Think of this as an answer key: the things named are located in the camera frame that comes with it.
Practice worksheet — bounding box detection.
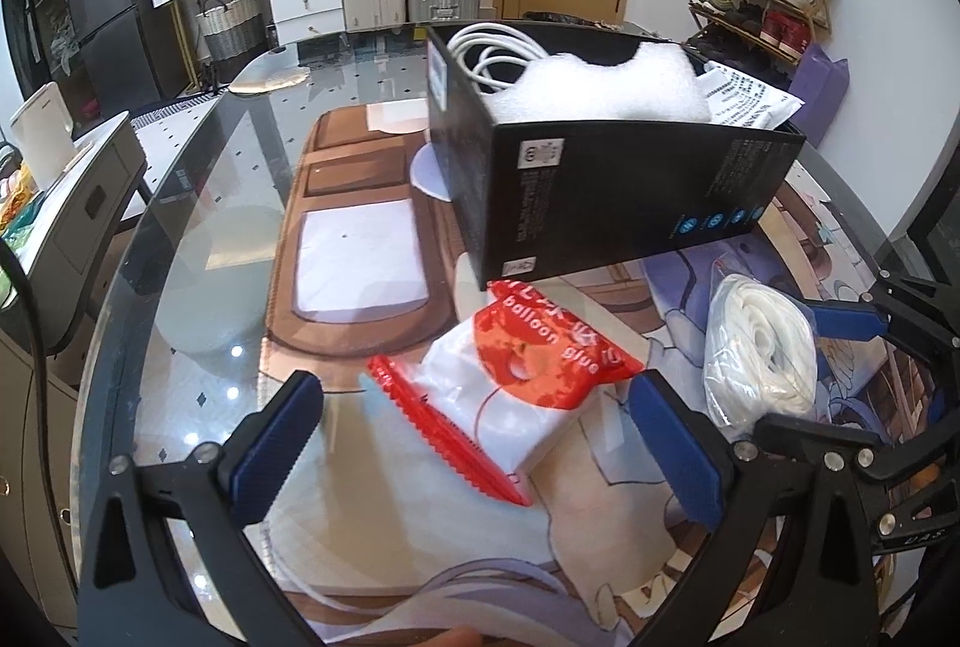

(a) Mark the anime printed table mat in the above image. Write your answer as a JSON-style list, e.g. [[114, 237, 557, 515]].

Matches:
[[259, 101, 872, 645]]

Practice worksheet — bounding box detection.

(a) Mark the person left hand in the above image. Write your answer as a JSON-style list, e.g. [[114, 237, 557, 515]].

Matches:
[[413, 626, 483, 647]]

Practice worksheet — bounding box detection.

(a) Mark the white cable coil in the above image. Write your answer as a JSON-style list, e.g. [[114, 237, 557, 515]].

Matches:
[[446, 21, 557, 93]]

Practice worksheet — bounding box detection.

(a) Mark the white printed pouch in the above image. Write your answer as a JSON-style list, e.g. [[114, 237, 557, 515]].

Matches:
[[697, 62, 804, 130]]

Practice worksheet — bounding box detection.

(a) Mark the red balloon glue bag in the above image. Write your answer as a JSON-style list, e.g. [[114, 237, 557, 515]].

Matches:
[[368, 280, 644, 507]]

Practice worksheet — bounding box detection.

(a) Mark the white rope bag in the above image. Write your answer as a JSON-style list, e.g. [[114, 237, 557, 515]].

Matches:
[[703, 273, 818, 439]]

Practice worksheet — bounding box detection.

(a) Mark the white foam block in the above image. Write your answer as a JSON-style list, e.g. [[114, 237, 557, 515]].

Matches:
[[482, 42, 711, 124]]

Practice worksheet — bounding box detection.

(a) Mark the black cardboard box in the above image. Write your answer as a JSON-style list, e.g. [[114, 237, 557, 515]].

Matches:
[[427, 23, 805, 284]]

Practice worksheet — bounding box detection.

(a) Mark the purple bag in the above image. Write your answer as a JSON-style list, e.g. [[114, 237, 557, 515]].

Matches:
[[789, 42, 850, 146]]

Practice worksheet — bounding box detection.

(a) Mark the woven laundry basket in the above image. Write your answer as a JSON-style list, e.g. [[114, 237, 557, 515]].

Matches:
[[197, 0, 267, 62]]

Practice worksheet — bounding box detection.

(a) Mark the grey side cabinet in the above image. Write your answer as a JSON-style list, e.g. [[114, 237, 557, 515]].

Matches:
[[2, 112, 146, 631]]

